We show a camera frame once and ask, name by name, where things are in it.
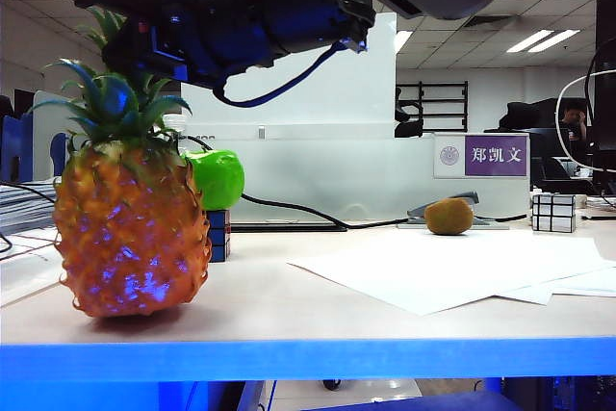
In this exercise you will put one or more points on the silver mirror cube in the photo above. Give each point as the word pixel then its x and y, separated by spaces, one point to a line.
pixel 553 213

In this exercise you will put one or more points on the large white paper sheet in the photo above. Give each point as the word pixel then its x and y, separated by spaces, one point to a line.
pixel 433 271

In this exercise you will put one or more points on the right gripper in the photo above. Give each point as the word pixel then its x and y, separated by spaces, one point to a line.
pixel 216 21

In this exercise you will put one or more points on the green plastic apple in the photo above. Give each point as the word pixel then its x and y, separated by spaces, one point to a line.
pixel 221 180

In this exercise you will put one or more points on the black office chair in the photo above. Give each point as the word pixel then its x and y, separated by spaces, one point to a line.
pixel 409 127
pixel 524 117

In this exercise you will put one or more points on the stack of printed paper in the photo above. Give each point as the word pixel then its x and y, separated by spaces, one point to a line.
pixel 24 204

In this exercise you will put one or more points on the frosted desk partition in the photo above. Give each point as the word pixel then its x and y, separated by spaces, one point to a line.
pixel 313 180

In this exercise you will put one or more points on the grey stapler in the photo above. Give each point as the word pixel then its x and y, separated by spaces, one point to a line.
pixel 476 199

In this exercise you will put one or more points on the seated person in background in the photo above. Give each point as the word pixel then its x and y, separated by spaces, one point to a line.
pixel 575 120

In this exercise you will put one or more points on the coloured Rubik's cube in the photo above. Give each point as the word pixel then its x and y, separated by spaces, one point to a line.
pixel 219 238

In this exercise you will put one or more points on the white translucent file holder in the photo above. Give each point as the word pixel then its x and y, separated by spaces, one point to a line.
pixel 43 112

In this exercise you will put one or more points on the purple and white name plate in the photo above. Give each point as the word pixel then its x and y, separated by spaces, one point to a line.
pixel 495 156

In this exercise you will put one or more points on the plastic pineapple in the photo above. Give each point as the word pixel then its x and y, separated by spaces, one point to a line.
pixel 130 238

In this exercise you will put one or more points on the white AOC monitor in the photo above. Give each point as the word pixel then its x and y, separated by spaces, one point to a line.
pixel 313 112

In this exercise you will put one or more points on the fluorescent ceiling light strip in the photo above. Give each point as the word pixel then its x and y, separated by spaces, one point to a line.
pixel 553 41
pixel 529 41

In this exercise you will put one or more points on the black shelf rack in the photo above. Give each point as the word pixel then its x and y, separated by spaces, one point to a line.
pixel 443 108

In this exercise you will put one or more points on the blue file holder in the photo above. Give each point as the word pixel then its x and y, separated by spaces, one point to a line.
pixel 14 151

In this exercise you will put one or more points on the black monitor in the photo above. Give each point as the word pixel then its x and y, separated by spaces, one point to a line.
pixel 606 93

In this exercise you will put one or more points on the brown kiwi fruit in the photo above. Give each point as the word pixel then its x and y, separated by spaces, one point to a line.
pixel 447 217

